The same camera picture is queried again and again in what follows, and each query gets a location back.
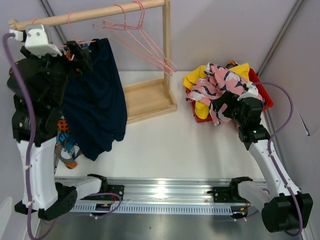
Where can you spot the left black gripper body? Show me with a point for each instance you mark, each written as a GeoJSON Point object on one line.
{"type": "Point", "coordinates": [82, 63]}

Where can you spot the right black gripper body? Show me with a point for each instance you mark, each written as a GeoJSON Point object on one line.
{"type": "Point", "coordinates": [232, 100]}

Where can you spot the pink patterned shorts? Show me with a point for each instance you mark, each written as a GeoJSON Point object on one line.
{"type": "Point", "coordinates": [218, 79]}

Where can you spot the yellow shorts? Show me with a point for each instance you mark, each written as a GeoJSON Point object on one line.
{"type": "Point", "coordinates": [201, 111]}

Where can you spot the orange black camouflage shorts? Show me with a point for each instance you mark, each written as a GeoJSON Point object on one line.
{"type": "Point", "coordinates": [231, 64]}

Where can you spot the navy blue shorts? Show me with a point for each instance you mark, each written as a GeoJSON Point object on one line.
{"type": "Point", "coordinates": [94, 104]}

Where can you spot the pink hanger of camouflage shorts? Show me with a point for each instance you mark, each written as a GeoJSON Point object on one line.
{"type": "Point", "coordinates": [150, 45]}

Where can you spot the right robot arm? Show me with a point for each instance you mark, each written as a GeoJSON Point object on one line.
{"type": "Point", "coordinates": [283, 207]}

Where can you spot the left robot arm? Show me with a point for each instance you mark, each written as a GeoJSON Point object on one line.
{"type": "Point", "coordinates": [39, 84]}

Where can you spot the blue orange patterned shorts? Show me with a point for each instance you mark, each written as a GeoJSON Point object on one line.
{"type": "Point", "coordinates": [66, 149]}

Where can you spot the red plastic bin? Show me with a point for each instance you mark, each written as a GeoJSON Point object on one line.
{"type": "Point", "coordinates": [268, 103]}

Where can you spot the wooden clothes rack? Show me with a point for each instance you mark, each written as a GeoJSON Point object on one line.
{"type": "Point", "coordinates": [147, 99]}

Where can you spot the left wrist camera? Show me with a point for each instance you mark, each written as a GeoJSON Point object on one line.
{"type": "Point", "coordinates": [37, 39]}

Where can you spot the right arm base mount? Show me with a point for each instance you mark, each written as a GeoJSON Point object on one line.
{"type": "Point", "coordinates": [230, 193]}

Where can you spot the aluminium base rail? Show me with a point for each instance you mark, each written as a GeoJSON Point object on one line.
{"type": "Point", "coordinates": [165, 197]}

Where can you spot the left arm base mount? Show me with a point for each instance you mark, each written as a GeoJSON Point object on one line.
{"type": "Point", "coordinates": [113, 188]}

